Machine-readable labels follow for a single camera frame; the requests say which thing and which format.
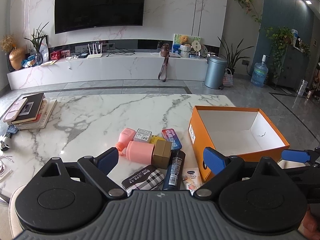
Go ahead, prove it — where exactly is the brown cardboard box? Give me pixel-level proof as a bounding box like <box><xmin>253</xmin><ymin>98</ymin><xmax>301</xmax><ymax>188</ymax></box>
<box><xmin>151</xmin><ymin>140</ymin><xmax>172</xmax><ymax>169</ymax></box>

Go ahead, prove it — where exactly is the black wall television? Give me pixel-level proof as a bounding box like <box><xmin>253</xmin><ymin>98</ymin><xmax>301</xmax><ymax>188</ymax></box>
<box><xmin>54</xmin><ymin>0</ymin><xmax>145</xmax><ymax>34</ymax></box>

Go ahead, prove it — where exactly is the orange cardboard box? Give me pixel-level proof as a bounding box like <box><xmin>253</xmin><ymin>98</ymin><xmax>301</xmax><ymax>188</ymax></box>
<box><xmin>188</xmin><ymin>106</ymin><xmax>290</xmax><ymax>181</ymax></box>

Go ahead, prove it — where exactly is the woven small basket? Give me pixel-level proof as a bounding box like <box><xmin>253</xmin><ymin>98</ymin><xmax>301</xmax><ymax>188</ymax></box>
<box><xmin>222</xmin><ymin>68</ymin><xmax>233</xmax><ymax>87</ymax></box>

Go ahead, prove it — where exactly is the golden vase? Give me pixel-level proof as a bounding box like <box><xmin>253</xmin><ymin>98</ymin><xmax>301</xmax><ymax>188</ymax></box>
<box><xmin>9</xmin><ymin>47</ymin><xmax>25</xmax><ymax>70</ymax></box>

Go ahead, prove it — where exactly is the potted green plant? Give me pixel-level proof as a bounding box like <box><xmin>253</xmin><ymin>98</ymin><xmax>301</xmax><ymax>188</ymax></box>
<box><xmin>24</xmin><ymin>22</ymin><xmax>49</xmax><ymax>66</ymax></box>

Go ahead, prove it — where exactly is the green floor plant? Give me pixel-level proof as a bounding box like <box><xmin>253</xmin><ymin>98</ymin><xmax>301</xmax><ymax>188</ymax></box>
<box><xmin>217</xmin><ymin>37</ymin><xmax>253</xmax><ymax>74</ymax></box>

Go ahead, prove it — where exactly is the white vaseline lotion tube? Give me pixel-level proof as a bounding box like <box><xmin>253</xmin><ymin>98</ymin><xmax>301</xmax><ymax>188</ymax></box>
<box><xmin>182</xmin><ymin>168</ymin><xmax>203</xmax><ymax>194</ymax></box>

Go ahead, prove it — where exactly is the hanging ivy plant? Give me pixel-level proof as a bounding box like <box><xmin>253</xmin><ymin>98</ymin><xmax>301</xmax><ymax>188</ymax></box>
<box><xmin>265</xmin><ymin>27</ymin><xmax>293</xmax><ymax>79</ymax></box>

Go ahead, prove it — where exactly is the white wifi router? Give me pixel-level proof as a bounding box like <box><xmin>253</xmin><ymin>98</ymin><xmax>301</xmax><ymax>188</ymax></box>
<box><xmin>87</xmin><ymin>43</ymin><xmax>103</xmax><ymax>59</ymax></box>

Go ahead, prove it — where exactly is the yellow tape measure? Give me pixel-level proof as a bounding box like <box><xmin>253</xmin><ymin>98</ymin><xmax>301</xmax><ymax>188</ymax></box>
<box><xmin>150</xmin><ymin>135</ymin><xmax>165</xmax><ymax>145</ymax></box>

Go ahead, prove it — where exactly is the pink pump bottle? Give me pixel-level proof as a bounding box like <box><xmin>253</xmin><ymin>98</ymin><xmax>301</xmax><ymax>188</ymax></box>
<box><xmin>115</xmin><ymin>128</ymin><xmax>136</xmax><ymax>155</ymax></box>

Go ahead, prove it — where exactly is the plaid black tissue pack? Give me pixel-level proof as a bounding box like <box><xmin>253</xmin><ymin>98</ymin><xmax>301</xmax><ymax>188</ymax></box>
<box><xmin>121</xmin><ymin>165</ymin><xmax>164</xmax><ymax>195</ymax></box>

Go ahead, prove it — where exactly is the remote control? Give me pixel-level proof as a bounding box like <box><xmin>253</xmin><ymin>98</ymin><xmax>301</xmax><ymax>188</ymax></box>
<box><xmin>1</xmin><ymin>125</ymin><xmax>18</xmax><ymax>152</ymax></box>

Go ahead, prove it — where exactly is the red blue tin box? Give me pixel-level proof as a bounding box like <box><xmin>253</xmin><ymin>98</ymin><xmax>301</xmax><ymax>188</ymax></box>
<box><xmin>162</xmin><ymin>128</ymin><xmax>182</xmax><ymax>151</ymax></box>

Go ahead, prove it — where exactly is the person right hand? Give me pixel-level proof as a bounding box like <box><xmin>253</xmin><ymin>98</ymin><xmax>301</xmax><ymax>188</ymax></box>
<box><xmin>298</xmin><ymin>204</ymin><xmax>320</xmax><ymax>240</ymax></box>

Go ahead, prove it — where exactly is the grey metal trash bin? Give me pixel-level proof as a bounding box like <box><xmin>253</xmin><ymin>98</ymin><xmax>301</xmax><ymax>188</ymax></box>
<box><xmin>204</xmin><ymin>56</ymin><xmax>227</xmax><ymax>89</ymax></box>

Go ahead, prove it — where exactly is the stack of books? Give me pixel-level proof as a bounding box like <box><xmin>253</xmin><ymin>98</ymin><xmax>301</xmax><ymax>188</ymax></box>
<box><xmin>2</xmin><ymin>93</ymin><xmax>57</xmax><ymax>131</ymax></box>

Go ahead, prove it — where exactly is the teddy bear toy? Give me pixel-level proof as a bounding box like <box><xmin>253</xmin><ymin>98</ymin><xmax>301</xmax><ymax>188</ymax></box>
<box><xmin>179</xmin><ymin>35</ymin><xmax>189</xmax><ymax>45</ymax></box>

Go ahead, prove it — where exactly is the blue water jug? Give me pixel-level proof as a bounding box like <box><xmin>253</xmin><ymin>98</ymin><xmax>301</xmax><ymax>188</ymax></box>
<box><xmin>251</xmin><ymin>55</ymin><xmax>268</xmax><ymax>87</ymax></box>

